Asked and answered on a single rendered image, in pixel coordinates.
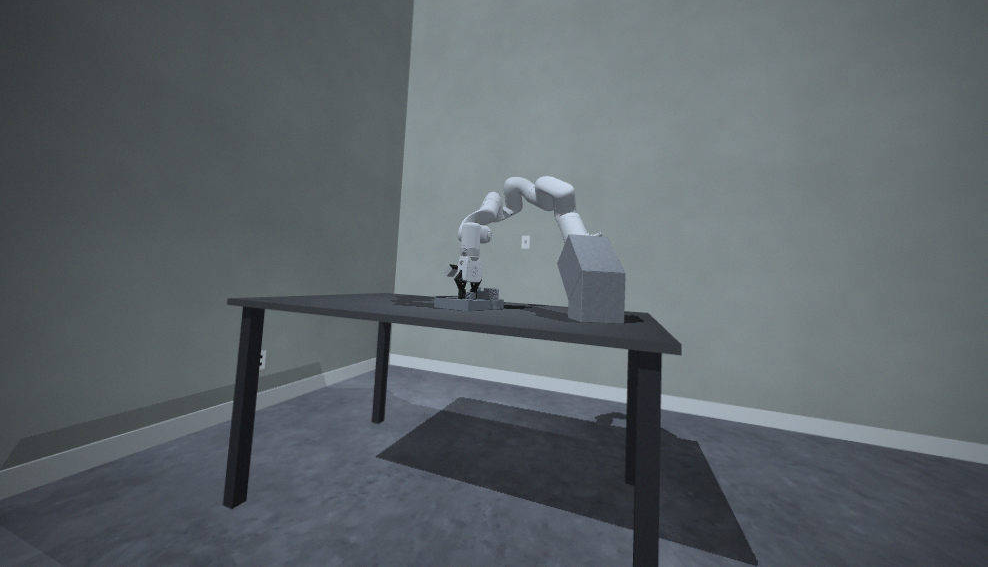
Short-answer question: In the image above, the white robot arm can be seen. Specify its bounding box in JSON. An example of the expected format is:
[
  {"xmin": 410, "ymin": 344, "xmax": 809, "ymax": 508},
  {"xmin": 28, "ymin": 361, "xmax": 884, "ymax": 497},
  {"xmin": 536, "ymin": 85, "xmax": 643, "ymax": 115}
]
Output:
[{"xmin": 458, "ymin": 176, "xmax": 602, "ymax": 256}]

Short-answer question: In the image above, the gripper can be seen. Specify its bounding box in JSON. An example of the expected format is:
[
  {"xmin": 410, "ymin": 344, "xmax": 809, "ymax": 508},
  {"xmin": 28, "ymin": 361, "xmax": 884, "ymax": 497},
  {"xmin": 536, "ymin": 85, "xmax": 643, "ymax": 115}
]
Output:
[{"xmin": 454, "ymin": 255, "xmax": 482, "ymax": 299}]

